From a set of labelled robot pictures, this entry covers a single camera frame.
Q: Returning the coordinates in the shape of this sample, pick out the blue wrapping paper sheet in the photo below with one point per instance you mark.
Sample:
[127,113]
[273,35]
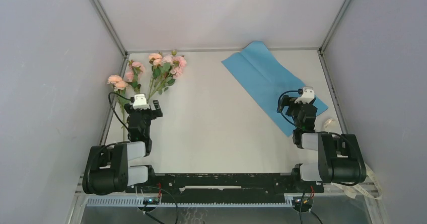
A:
[264,79]

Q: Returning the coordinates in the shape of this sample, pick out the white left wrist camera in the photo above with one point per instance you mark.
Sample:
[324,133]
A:
[140,102]

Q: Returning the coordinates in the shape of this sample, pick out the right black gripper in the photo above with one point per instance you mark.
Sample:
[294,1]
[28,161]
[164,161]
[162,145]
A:
[285,100]

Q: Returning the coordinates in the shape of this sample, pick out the left circuit board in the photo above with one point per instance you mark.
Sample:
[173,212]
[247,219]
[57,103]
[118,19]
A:
[151,201]

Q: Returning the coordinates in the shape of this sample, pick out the white slotted cable duct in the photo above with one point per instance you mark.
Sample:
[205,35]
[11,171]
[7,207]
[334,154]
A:
[133,201]

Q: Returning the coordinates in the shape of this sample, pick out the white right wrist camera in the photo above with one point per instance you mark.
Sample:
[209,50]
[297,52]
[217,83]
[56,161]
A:
[307,96]

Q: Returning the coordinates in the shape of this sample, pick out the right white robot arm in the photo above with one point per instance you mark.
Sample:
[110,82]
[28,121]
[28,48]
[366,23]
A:
[339,157]

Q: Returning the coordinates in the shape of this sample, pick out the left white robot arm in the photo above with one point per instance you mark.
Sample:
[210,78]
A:
[108,169]

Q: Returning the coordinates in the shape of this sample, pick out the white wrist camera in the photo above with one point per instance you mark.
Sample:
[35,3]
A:
[307,96]
[140,102]

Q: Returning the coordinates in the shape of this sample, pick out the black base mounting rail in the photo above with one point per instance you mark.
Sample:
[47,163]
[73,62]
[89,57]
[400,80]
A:
[210,187]

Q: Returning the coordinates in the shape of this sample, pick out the pink flower bunch stem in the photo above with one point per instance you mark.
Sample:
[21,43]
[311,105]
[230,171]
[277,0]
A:
[166,69]

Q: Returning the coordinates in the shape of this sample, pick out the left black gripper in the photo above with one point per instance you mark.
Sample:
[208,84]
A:
[154,114]

